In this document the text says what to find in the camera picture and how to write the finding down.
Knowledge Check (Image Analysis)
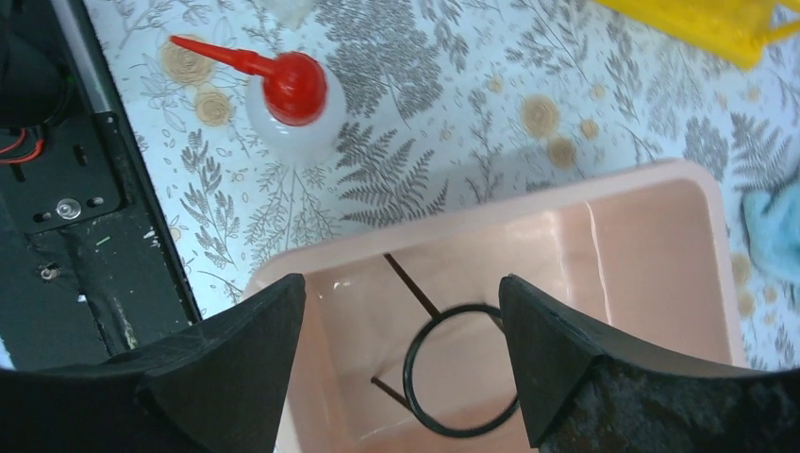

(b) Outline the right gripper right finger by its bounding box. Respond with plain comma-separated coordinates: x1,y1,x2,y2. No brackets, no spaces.
499,275,799,452

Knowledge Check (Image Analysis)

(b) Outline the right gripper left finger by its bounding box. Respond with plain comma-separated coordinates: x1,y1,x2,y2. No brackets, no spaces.
1,274,306,452

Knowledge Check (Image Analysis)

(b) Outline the black metal ring tripod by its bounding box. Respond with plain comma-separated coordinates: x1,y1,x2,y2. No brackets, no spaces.
369,253,520,439

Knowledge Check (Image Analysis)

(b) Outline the pink plastic bin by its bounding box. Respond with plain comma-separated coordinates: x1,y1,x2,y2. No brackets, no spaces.
246,159,746,452

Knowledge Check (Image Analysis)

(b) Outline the light blue cloth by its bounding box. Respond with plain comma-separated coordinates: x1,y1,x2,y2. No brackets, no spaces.
742,182,799,285

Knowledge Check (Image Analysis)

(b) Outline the red-capped white wash bottle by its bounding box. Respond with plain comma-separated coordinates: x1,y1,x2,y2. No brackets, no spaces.
170,36,346,168

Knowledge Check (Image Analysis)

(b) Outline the floral table mat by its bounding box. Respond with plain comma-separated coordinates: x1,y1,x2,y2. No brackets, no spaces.
86,1,799,369

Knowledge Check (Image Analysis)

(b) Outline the yellow test tube rack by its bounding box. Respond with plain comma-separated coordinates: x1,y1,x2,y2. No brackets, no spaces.
598,0,799,70

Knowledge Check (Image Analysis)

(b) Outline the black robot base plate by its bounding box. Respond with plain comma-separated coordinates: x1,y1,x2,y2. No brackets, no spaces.
1,1,200,371

